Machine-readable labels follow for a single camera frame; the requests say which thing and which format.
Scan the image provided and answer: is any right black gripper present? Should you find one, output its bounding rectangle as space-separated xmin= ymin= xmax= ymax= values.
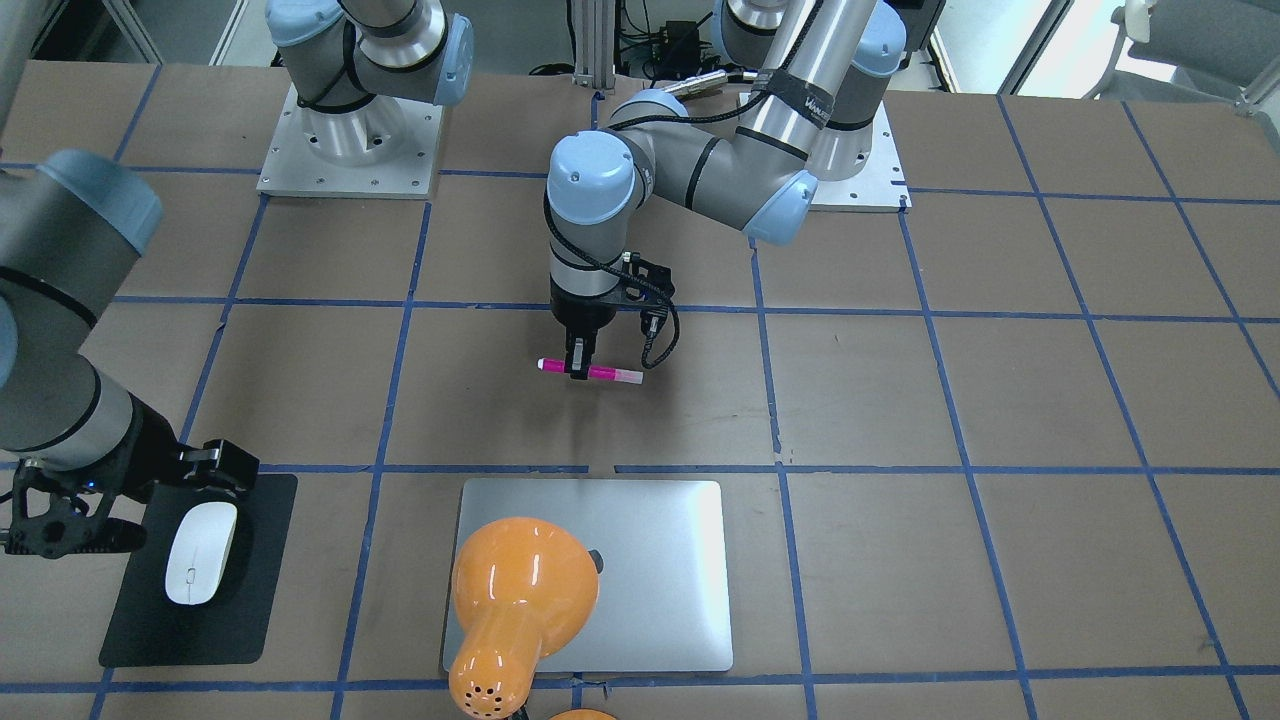
xmin=3 ymin=400 xmax=260 ymax=559

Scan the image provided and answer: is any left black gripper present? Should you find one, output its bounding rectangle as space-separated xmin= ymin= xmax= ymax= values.
xmin=550 ymin=284 xmax=618 ymax=380

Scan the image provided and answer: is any pink highlighter pen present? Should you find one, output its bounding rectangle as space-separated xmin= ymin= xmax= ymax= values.
xmin=536 ymin=357 xmax=644 ymax=386

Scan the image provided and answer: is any white computer mouse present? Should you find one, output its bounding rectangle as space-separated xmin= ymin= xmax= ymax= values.
xmin=164 ymin=501 xmax=239 ymax=606

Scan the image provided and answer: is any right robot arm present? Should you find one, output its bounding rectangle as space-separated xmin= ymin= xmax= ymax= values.
xmin=1 ymin=1 xmax=476 ymax=559

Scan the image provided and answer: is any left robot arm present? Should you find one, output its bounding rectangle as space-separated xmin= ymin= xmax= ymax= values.
xmin=539 ymin=1 xmax=908 ymax=382

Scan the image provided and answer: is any black mousepad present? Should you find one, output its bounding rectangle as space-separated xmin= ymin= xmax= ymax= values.
xmin=99 ymin=474 xmax=300 ymax=667

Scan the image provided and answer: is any orange desk lamp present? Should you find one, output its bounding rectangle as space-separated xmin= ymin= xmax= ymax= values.
xmin=448 ymin=518 xmax=604 ymax=719

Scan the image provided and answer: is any grey closed laptop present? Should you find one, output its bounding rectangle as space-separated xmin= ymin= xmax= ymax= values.
xmin=456 ymin=477 xmax=733 ymax=674

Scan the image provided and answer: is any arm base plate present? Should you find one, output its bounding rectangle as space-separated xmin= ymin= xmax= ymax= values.
xmin=806 ymin=102 xmax=913 ymax=213
xmin=257 ymin=88 xmax=445 ymax=201

